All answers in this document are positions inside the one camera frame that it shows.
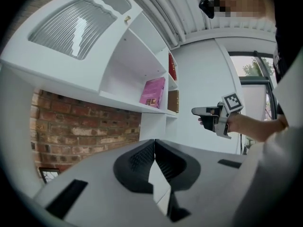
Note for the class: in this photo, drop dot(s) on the person's right hand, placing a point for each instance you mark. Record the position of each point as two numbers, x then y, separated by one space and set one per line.
201 122

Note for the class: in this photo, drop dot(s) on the person's right forearm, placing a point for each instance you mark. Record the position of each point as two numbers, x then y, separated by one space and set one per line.
253 126

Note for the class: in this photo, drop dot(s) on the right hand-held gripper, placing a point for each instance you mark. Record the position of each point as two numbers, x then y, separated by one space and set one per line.
227 107

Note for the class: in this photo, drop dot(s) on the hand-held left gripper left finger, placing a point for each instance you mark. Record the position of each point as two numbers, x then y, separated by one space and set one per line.
101 188

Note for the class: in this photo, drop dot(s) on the red book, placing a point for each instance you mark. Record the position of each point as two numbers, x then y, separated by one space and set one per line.
172 66

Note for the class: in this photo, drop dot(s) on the black picture frame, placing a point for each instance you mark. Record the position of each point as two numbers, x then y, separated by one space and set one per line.
49 175

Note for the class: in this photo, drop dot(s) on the grey window blind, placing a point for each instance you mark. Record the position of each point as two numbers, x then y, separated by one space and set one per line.
253 100

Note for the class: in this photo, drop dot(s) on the brown book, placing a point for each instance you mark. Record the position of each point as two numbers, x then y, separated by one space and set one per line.
173 101

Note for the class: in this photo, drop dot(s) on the dark framed window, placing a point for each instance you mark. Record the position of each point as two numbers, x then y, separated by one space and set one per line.
251 78

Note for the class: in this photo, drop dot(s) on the white glass cabinet door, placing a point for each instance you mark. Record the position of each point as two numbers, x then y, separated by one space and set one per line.
47 65

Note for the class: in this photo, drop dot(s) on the round brass door knob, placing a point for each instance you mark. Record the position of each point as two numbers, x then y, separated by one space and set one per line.
127 19

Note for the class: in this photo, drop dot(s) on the person's black shirt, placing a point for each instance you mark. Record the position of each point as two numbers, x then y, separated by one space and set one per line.
280 63

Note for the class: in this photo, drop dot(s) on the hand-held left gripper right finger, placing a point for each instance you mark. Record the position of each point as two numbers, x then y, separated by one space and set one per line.
208 193

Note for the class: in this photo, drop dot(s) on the black head-worn camera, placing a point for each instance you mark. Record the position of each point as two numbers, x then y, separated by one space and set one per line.
206 6

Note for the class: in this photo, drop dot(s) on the white desk with shelving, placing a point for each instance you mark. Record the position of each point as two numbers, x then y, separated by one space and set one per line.
132 63

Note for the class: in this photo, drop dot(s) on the pink book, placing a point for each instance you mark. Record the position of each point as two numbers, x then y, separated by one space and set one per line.
151 92

